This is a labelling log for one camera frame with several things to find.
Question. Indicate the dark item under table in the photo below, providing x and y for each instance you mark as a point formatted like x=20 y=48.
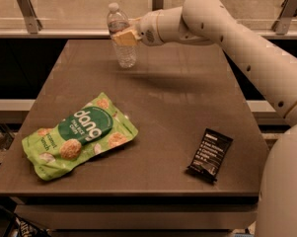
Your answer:
x=20 y=227

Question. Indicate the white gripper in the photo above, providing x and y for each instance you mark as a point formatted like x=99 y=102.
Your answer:
x=148 y=28

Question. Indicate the clear plastic water bottle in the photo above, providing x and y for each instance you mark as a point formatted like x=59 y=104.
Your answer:
x=117 y=21

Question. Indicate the green dang chips bag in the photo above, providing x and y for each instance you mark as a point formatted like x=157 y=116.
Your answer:
x=97 y=128

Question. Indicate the black snack bar wrapper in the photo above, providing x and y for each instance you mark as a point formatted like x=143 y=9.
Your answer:
x=209 y=155

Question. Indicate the left metal railing bracket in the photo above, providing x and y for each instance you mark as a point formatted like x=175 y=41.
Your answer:
x=32 y=22

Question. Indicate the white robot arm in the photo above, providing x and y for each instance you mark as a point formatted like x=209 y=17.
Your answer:
x=273 y=72

